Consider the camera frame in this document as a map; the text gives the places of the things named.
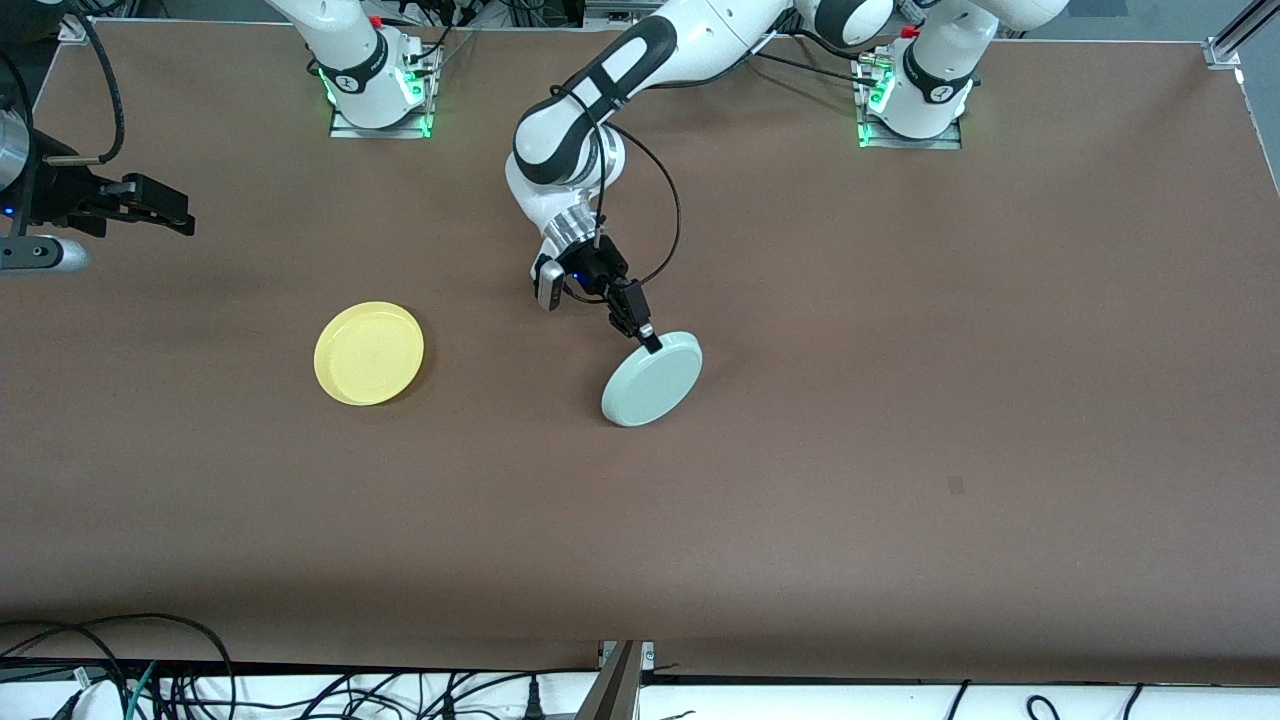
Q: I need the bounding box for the pale green plate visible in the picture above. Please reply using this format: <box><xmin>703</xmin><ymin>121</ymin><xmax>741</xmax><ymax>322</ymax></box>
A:
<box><xmin>601</xmin><ymin>331</ymin><xmax>704</xmax><ymax>428</ymax></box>

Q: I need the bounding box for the yellow plate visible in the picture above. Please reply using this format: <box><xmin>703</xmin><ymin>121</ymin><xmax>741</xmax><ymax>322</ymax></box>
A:
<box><xmin>314</xmin><ymin>301</ymin><xmax>425</xmax><ymax>407</ymax></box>

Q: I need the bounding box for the brown table cloth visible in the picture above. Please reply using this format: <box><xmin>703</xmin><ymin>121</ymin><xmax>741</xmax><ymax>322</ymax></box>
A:
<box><xmin>0</xmin><ymin>20</ymin><xmax>1280</xmax><ymax>686</ymax></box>

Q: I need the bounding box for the grey metal device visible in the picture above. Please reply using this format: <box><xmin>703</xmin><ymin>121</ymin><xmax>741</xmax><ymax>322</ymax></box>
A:
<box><xmin>583</xmin><ymin>0</ymin><xmax>666</xmax><ymax>31</ymax></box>

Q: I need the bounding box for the aluminium corner profile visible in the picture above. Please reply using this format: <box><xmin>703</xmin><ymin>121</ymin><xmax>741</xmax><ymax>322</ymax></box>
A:
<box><xmin>1205</xmin><ymin>0</ymin><xmax>1257</xmax><ymax>71</ymax></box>

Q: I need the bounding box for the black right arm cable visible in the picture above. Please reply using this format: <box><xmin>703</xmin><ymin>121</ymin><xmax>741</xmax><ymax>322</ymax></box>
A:
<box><xmin>45</xmin><ymin>0</ymin><xmax>128</xmax><ymax>166</ymax></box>

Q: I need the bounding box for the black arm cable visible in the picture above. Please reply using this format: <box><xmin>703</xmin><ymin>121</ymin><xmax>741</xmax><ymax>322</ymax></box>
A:
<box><xmin>45</xmin><ymin>0</ymin><xmax>128</xmax><ymax>166</ymax></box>
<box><xmin>548</xmin><ymin>85</ymin><xmax>683</xmax><ymax>286</ymax></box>

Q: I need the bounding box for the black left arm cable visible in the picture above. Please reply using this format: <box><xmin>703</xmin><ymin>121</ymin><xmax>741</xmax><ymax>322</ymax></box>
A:
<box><xmin>548</xmin><ymin>85</ymin><xmax>683</xmax><ymax>286</ymax></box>

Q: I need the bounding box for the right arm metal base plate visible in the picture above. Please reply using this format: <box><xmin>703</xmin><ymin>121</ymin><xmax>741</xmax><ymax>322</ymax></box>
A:
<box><xmin>330</xmin><ymin>45</ymin><xmax>442</xmax><ymax>139</ymax></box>

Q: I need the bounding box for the long black table cable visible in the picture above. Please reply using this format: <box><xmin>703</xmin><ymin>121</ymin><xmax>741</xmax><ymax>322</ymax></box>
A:
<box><xmin>750</xmin><ymin>48</ymin><xmax>883</xmax><ymax>89</ymax></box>

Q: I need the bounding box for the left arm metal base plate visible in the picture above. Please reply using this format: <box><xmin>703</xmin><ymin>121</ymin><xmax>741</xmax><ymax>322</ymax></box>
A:
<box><xmin>855</xmin><ymin>55</ymin><xmax>964</xmax><ymax>151</ymax></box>

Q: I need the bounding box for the aluminium frame post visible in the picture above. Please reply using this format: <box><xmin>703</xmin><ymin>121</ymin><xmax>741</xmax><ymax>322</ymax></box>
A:
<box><xmin>575</xmin><ymin>640</ymin><xmax>656</xmax><ymax>720</ymax></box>

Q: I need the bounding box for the large black looping cable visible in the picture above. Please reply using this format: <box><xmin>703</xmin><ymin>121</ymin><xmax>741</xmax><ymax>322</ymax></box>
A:
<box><xmin>0</xmin><ymin>612</ymin><xmax>237</xmax><ymax>720</ymax></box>

